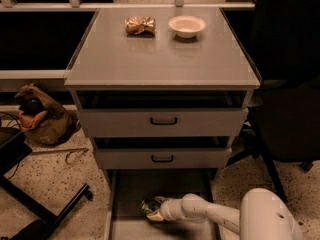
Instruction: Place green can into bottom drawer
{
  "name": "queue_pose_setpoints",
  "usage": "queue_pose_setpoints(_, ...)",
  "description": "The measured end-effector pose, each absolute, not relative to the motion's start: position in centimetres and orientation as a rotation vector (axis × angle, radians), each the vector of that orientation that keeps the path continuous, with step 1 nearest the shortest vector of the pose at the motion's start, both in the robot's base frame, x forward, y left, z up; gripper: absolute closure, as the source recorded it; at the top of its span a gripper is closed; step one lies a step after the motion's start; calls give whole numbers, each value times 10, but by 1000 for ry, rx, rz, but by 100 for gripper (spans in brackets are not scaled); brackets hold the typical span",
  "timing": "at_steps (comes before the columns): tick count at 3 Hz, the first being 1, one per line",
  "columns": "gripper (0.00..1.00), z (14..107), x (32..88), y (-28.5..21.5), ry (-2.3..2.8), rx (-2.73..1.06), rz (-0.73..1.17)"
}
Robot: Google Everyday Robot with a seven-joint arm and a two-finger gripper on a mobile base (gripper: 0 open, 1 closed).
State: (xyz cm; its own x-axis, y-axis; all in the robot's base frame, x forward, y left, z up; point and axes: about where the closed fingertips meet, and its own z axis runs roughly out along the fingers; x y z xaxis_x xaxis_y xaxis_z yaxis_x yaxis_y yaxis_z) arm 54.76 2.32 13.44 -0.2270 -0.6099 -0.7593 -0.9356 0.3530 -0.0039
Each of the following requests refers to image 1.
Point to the drawer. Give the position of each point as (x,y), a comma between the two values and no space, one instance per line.
(161,152)
(159,113)
(126,221)

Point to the white bowl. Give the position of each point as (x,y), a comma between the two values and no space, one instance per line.
(186,26)

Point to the middle drawer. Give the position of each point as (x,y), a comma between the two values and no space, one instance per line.
(161,152)

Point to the top drawer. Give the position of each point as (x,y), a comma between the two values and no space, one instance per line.
(159,113)

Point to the brown bag on floor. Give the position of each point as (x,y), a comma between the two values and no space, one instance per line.
(43,119)

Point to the grey drawer cabinet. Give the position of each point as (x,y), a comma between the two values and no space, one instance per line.
(111,59)

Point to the crushed green can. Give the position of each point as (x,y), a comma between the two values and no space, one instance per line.
(149,205)

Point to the black stand base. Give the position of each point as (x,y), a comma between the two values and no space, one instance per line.
(13,150)

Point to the bottom drawer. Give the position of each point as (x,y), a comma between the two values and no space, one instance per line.
(126,221)

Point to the black office chair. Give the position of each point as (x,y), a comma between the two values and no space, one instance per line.
(284,115)

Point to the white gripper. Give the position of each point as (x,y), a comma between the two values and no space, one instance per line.
(169,208)

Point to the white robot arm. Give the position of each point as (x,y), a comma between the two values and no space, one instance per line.
(262,214)

